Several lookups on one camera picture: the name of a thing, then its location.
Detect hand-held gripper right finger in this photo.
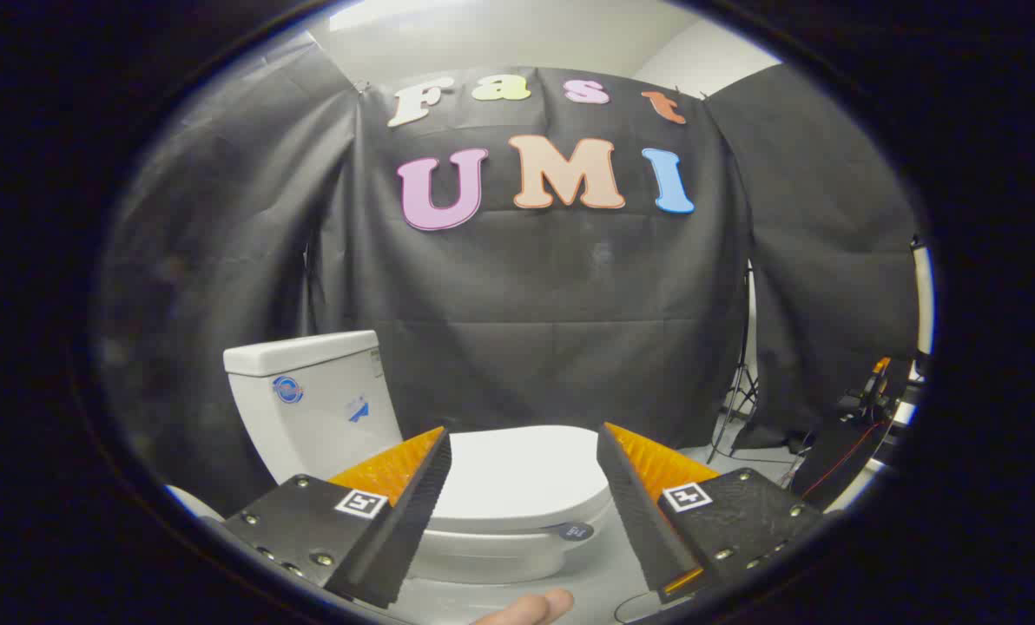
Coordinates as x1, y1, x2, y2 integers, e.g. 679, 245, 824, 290
597, 422, 822, 605

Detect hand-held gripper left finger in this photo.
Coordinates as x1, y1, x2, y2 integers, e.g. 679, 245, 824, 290
222, 425, 453, 609

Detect white toilet lid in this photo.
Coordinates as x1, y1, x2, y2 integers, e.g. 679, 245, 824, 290
429, 424, 614, 534

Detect black tripod stand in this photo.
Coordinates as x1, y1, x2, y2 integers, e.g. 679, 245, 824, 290
707, 260, 759, 463

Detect black backdrop cloth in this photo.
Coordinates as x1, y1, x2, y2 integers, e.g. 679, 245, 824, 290
92, 35, 922, 513

